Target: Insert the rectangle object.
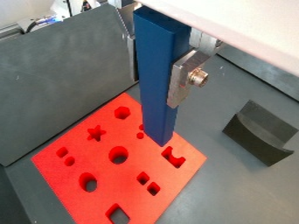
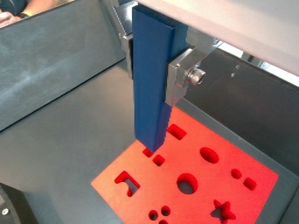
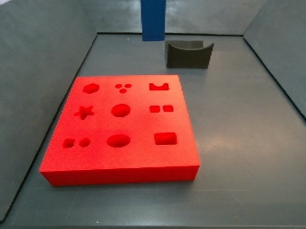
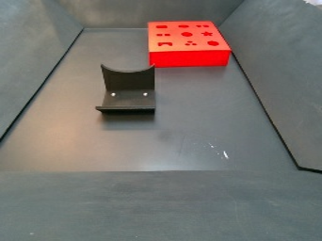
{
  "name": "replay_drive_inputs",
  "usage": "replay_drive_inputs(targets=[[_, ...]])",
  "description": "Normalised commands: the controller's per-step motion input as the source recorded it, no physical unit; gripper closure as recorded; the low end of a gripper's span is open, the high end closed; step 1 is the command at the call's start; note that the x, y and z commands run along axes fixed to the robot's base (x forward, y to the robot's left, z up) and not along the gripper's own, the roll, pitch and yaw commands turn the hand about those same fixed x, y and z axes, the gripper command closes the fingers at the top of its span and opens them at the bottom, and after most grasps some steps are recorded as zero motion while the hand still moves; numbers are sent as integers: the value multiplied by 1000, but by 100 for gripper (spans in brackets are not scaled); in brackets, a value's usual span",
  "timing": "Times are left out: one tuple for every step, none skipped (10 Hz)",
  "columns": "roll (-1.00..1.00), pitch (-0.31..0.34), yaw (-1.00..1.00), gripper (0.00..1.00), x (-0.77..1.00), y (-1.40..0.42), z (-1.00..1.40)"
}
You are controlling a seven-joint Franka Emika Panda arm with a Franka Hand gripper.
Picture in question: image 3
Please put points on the blue rectangular block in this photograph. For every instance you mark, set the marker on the blue rectangular block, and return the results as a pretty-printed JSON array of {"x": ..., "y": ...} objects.
[{"x": 152, "y": 20}]

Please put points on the dark grey concave block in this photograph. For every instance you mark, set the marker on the dark grey concave block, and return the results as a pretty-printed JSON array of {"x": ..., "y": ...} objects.
[{"x": 187, "y": 54}]

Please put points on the red foam shape-sorter board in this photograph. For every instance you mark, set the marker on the red foam shape-sorter board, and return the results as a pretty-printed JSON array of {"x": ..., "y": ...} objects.
[{"x": 123, "y": 132}]

